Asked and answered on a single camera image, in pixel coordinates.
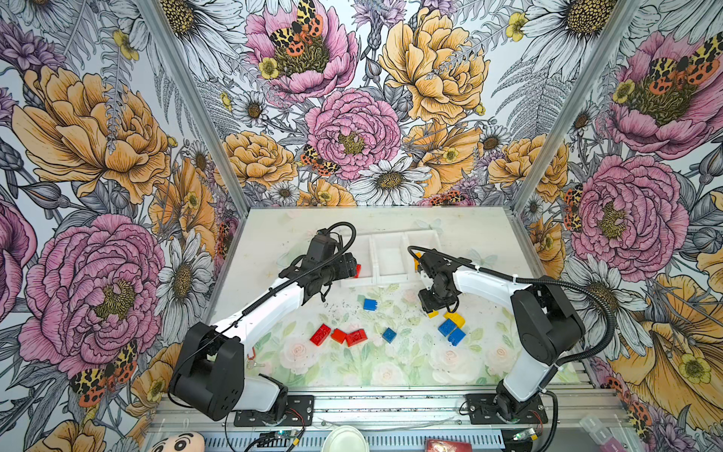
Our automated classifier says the white three-compartment container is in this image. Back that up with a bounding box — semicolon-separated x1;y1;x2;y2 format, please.
341;230;441;288

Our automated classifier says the blue lego brick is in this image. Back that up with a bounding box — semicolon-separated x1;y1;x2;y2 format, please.
363;299;378;312
382;328;397;344
439;319;459;338
447;328;466;347

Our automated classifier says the red lego brick long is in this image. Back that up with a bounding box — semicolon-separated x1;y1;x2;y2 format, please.
310;324;331;347

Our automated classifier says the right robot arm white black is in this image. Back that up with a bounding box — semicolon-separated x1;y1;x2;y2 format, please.
408;246;586;423

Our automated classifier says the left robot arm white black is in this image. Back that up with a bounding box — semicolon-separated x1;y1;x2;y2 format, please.
168;221;358;425

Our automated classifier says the red lego brick small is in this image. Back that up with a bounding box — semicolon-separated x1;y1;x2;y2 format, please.
331;329;348;345

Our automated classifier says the white round bowl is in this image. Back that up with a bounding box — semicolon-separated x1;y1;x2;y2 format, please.
321;426;370;452

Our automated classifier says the red box at bottom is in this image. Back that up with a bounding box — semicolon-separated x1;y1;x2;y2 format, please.
425;439;473;452

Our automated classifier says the cartoon face plush toy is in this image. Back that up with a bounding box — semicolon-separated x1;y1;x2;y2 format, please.
150;431;205;452

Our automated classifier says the clear plastic container corner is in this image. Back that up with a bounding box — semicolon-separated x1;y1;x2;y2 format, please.
579;415;626;452

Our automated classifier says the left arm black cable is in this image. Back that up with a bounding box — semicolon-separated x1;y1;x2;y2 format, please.
168;221;358;408

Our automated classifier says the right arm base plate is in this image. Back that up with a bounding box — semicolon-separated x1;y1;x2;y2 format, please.
461;393;548;425

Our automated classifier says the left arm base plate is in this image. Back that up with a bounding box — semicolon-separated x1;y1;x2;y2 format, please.
233;395;316;428

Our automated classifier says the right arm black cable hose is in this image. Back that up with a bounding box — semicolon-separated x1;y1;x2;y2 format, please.
407;245;616;452

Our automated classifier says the aluminium frame rail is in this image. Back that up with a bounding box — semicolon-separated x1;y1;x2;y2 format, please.
145;384;635;446

